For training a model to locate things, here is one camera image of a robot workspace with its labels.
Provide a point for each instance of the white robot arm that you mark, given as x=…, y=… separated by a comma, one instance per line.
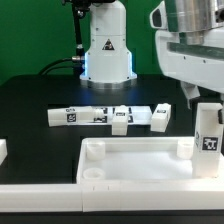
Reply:
x=108, y=62

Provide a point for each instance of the white marker sheet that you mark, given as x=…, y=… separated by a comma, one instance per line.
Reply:
x=138, y=115

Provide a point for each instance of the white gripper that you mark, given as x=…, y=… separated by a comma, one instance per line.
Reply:
x=189, y=42

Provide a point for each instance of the white fence bar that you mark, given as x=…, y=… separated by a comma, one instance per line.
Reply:
x=121, y=196
x=3, y=150

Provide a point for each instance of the white desk top tray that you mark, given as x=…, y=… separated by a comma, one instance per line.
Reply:
x=139, y=159

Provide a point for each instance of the white left fence bar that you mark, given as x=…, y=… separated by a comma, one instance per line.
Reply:
x=3, y=150

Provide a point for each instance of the white front fence bar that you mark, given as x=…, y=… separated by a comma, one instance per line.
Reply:
x=121, y=196

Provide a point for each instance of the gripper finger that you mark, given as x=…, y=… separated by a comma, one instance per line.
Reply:
x=221, y=111

